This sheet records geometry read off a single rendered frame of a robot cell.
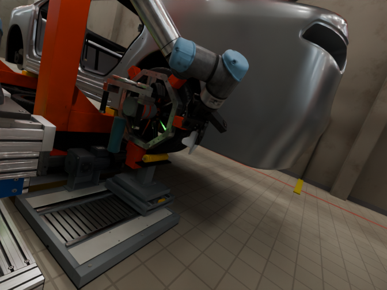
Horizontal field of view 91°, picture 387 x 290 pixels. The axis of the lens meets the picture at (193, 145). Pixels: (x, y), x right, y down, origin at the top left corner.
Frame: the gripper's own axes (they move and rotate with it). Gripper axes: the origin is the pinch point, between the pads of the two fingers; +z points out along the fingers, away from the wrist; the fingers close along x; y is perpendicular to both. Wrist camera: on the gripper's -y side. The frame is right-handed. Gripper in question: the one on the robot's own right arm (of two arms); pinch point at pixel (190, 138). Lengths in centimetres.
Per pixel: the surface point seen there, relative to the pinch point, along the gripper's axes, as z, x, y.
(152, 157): 68, -29, 1
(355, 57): 8, -367, -427
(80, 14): 21, -94, 66
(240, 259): 83, 34, -77
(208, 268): 78, 40, -46
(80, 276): 65, 43, 28
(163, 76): 24, -67, 8
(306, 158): 208, -204, -423
